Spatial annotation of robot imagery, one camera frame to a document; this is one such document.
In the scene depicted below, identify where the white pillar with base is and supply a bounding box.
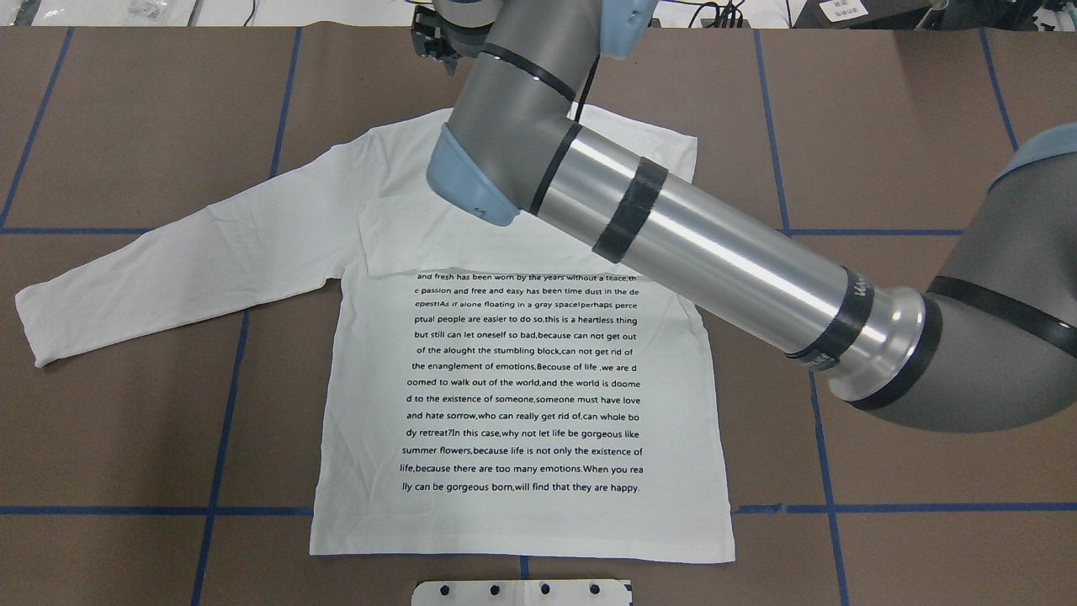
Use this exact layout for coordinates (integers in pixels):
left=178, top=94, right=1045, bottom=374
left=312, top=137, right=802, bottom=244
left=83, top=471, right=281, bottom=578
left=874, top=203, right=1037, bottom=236
left=411, top=579, right=634, bottom=605

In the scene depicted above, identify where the brown table mat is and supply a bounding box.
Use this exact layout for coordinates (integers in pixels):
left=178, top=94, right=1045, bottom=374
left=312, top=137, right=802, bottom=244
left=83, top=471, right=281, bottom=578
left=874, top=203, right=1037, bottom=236
left=0, top=25, right=1077, bottom=606

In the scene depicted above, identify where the black box with label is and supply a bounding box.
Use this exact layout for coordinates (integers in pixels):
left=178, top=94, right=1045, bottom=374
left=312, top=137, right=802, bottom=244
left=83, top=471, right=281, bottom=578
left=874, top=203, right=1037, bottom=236
left=793, top=1, right=949, bottom=30

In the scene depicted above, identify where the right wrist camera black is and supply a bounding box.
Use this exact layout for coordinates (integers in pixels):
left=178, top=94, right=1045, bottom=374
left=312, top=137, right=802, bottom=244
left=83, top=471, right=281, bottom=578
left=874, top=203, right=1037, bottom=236
left=411, top=5, right=460, bottom=64

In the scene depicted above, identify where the white long-sleeve printed shirt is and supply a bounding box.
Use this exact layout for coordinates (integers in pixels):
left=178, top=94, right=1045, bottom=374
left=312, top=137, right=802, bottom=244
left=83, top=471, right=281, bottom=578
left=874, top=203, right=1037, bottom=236
left=15, top=110, right=735, bottom=564

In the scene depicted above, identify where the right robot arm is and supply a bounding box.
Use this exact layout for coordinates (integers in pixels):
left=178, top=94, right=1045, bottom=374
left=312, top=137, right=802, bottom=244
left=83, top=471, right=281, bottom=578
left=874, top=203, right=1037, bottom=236
left=412, top=1, right=1076, bottom=433

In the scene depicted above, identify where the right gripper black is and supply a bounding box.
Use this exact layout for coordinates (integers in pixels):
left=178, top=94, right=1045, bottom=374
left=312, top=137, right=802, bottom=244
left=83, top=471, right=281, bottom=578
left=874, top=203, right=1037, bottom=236
left=421, top=22, right=480, bottom=64

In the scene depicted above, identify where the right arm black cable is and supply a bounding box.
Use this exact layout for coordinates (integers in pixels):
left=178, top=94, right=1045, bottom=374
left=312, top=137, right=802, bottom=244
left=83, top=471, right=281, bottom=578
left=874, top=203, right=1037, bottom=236
left=575, top=55, right=602, bottom=123

